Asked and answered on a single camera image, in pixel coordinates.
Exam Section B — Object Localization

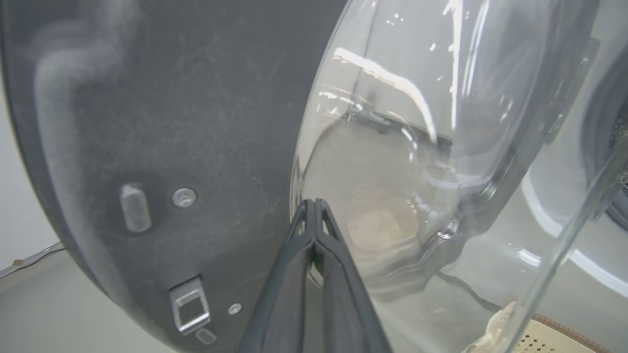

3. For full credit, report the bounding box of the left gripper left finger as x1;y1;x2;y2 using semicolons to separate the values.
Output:
238;199;315;353

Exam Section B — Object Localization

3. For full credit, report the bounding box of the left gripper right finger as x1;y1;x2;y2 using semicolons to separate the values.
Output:
314;199;393;353

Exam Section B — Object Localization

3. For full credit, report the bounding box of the round dark glass washer door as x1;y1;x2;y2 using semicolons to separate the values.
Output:
0;0;628;353

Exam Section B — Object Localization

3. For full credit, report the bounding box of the grey metal bracket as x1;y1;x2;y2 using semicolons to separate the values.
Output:
168;276;211;336

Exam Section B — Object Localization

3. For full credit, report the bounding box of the white front-load washing machine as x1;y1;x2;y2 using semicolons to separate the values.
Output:
520;0;628;300

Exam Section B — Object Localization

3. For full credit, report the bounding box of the cream perforated laundry basket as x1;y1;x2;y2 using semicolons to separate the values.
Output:
510;314;614;353

